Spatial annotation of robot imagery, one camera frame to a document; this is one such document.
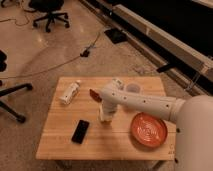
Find white sponge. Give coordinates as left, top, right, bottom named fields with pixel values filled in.
left=99, top=108, right=114, bottom=122

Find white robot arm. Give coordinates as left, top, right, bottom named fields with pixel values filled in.
left=100, top=79, right=213, bottom=171

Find orange ceramic bowl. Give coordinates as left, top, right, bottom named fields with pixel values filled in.
left=130, top=113, right=168, bottom=148

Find red-brown small object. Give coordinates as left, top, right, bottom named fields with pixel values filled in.
left=89, top=89, right=102, bottom=102

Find black smartphone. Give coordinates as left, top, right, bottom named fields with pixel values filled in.
left=71, top=120, right=90, bottom=144

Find white plastic bottle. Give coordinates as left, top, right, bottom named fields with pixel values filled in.
left=59, top=80, right=81, bottom=105

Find wooden table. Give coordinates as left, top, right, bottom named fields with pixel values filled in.
left=36, top=77, right=175, bottom=161

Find black floor mat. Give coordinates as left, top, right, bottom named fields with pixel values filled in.
left=105, top=28, right=127, bottom=44

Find black chair base left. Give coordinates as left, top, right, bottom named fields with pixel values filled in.
left=0, top=49, right=34, bottom=124

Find black office chair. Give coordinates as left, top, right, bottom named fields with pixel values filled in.
left=29, top=0, right=70, bottom=33

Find black floor cable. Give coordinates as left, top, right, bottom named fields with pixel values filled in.
left=0, top=24, right=111, bottom=80

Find long white rail platform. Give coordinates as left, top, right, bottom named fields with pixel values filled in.
left=82, top=0, right=213, bottom=94

